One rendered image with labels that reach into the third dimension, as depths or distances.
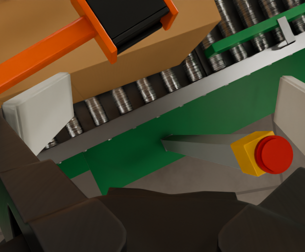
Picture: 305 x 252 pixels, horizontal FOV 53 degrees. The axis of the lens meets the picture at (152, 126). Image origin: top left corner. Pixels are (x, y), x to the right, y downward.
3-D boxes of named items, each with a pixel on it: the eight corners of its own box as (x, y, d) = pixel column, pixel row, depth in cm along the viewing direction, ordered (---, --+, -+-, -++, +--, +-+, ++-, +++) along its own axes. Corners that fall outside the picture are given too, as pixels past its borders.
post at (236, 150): (172, 133, 157) (273, 129, 58) (177, 145, 157) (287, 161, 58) (160, 139, 156) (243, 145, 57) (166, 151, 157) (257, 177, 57)
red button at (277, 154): (273, 129, 58) (285, 128, 54) (288, 162, 58) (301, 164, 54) (242, 144, 57) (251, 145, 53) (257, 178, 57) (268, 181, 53)
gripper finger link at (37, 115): (27, 168, 14) (10, 167, 14) (74, 117, 20) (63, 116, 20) (16, 103, 13) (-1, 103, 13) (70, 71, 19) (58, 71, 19)
